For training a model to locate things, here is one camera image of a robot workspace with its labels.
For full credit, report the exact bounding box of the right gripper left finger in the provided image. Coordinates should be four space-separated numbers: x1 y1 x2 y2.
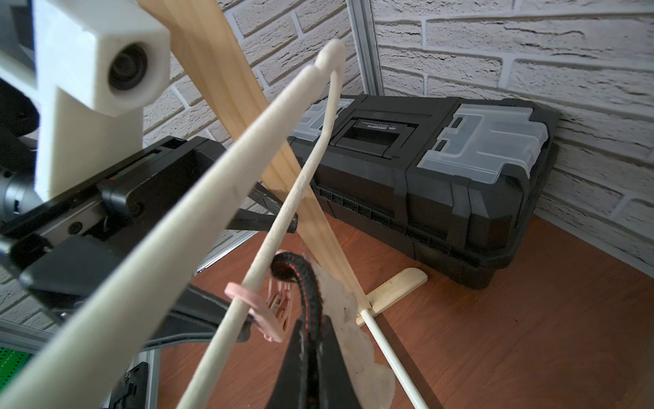
266 332 309 409

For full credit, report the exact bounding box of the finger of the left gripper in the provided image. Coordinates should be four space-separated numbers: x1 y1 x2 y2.
227 182 283 232
140 285 230 351

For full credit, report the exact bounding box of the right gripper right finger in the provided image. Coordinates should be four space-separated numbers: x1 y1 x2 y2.
311 315 361 409

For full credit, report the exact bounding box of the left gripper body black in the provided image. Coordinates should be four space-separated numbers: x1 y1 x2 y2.
1 137 226 297

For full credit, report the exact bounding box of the cream glove dark cuff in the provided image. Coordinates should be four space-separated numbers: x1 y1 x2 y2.
267 252 395 408

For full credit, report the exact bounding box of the white clip hanger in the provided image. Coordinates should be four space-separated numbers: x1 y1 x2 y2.
1 39 346 408

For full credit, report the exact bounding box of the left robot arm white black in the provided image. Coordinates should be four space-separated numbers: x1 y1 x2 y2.
1 83 225 324

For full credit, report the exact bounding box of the black plastic toolbox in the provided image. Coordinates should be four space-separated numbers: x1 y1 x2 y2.
311 94 560 289

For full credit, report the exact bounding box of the wooden drying rack frame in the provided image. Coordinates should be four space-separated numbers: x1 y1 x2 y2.
141 1 427 408

